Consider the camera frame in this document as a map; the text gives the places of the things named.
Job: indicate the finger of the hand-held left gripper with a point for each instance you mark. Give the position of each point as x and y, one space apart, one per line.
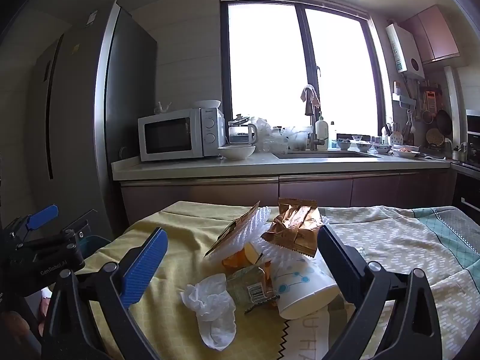
67 238
41 217

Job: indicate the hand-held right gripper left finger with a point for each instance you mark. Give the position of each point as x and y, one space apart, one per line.
144 266

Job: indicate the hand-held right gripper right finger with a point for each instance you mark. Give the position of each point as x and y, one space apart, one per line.
332 257

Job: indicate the blue plastic bin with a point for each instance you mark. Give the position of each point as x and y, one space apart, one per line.
95 245

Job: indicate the white blue dotted paper cup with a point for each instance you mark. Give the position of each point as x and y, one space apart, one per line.
300 288

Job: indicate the gold foil snack wrapper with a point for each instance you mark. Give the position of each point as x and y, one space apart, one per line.
296 228

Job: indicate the white tissue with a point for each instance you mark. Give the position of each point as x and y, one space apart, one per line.
213 307

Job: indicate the white plastic tray packaging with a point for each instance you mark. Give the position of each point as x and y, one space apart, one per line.
249 232

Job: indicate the brown paper envelope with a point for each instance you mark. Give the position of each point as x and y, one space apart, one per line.
228 232

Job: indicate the green clear snack wrapper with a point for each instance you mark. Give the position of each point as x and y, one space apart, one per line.
243 287

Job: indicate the yellow grey printed tablecloth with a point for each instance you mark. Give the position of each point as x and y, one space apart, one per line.
393 243

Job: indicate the brown lower kitchen cabinets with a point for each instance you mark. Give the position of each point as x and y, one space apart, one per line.
318 191

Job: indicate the grey steel refrigerator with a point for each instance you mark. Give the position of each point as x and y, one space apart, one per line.
75 120

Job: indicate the kitchen sink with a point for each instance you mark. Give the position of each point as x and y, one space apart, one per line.
322 154

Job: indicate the blue patterned bowl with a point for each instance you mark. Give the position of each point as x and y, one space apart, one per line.
381 150
363 147
343 145

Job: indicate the white kitchen countertop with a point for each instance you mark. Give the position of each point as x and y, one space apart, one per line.
225 168

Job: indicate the white pump soap bottle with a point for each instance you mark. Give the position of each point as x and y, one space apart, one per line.
321 129

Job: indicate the pile of clear glassware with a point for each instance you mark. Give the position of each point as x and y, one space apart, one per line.
281 137

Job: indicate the steel kitchen faucet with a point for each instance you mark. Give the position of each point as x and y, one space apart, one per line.
310 127

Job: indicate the white microwave oven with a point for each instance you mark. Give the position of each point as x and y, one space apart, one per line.
168 135

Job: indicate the white dotted utensil holder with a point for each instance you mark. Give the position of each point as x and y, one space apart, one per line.
396 138

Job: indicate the white wide bowl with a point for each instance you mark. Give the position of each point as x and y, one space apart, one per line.
236 152
207 104

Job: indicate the black built-in oven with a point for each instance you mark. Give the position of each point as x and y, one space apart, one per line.
467 195

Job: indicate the glass kettle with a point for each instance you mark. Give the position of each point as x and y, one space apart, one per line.
242 133

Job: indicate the pink dish cloth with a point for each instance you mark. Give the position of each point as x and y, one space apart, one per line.
313 97

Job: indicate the dark framed window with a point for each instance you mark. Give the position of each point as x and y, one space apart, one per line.
262 63

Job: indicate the wall rack with utensils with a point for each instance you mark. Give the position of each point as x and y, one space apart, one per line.
431 112

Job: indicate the white wall water heater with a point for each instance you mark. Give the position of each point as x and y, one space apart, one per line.
405 48

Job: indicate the brown upper wall cabinet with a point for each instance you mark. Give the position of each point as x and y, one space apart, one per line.
435 33

